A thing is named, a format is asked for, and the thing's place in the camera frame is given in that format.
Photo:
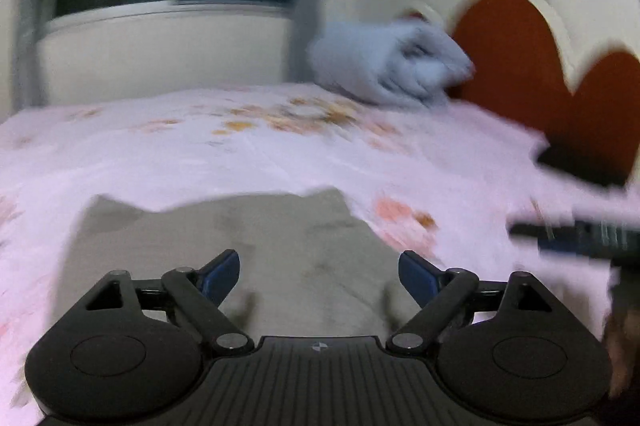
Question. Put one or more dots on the grey pants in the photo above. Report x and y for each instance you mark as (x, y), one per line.
(280, 246)

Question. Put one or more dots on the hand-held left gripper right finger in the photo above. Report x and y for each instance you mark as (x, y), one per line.
(417, 276)

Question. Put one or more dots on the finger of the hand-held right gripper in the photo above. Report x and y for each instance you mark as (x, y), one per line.
(575, 238)
(580, 166)

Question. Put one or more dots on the orange padded headboard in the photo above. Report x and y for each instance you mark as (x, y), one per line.
(525, 71)

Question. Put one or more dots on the pink floral bed sheet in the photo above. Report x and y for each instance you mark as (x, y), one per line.
(200, 146)

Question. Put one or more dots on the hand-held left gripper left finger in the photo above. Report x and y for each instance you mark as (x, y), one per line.
(220, 273)

